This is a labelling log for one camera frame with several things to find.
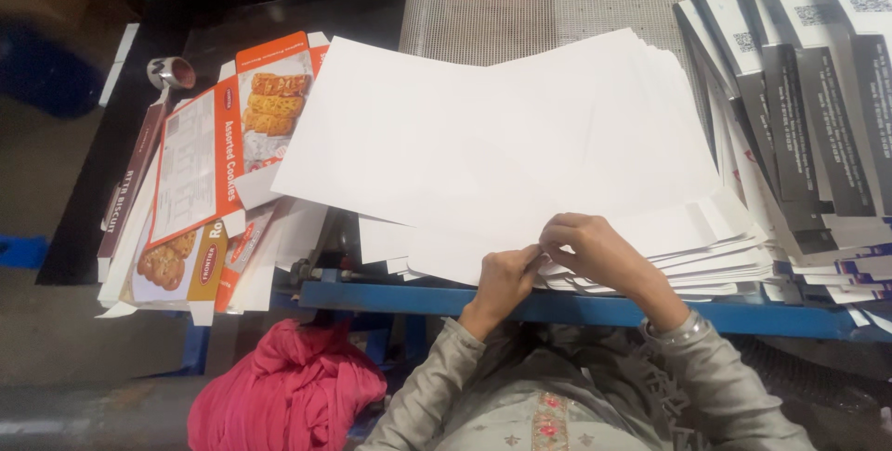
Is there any person's right hand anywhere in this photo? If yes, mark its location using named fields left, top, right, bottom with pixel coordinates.
left=538, top=213, right=662, bottom=299

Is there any person's left hand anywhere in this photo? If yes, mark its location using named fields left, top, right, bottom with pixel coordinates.
left=458, top=243, right=549, bottom=341

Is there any white carton sheet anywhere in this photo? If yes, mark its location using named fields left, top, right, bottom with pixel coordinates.
left=407, top=186, right=757, bottom=288

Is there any pile of white carton blanks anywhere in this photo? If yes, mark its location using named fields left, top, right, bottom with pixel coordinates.
left=270, top=27, right=778, bottom=299

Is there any silver bangle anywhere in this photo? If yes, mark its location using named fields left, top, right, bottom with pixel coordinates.
left=641, top=308, right=706, bottom=349

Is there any stack of black white cartons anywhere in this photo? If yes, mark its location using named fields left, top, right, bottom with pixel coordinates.
left=672, top=0, right=892, bottom=306

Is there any pink cloth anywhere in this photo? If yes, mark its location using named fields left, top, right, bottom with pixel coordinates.
left=187, top=319, right=388, bottom=451

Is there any orange cookie carton blank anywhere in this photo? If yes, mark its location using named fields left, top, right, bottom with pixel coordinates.
left=145, top=31, right=332, bottom=250

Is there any golden brown cookie carton blank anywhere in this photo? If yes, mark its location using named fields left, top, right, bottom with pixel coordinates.
left=118, top=217, right=231, bottom=327

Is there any metal tape dispenser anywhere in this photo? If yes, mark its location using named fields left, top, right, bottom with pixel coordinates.
left=145, top=57, right=197, bottom=107

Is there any brown biscuit carton blank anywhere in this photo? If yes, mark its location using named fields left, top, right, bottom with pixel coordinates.
left=96, top=99, right=171, bottom=285

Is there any blue plastic object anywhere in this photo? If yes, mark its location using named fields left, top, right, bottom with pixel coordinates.
left=0, top=234, right=50, bottom=271

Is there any blue metal frame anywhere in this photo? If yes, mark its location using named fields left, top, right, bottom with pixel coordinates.
left=150, top=277, right=892, bottom=377

